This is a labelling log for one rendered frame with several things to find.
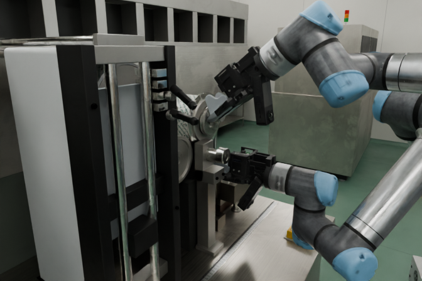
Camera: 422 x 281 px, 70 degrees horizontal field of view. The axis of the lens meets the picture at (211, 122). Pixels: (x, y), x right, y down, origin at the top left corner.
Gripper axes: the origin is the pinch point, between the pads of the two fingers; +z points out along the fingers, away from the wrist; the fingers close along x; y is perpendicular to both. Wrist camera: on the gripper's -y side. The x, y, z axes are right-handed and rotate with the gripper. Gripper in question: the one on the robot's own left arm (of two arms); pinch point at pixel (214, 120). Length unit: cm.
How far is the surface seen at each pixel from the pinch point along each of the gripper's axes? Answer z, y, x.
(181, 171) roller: 11.0, -6.4, 8.1
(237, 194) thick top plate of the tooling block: 17.0, -20.2, -13.9
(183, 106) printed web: 3.8, 7.2, 3.0
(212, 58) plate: 20, 33, -55
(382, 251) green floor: 50, -122, -164
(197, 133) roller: 4.6, -0.4, 2.6
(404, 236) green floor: 41, -130, -194
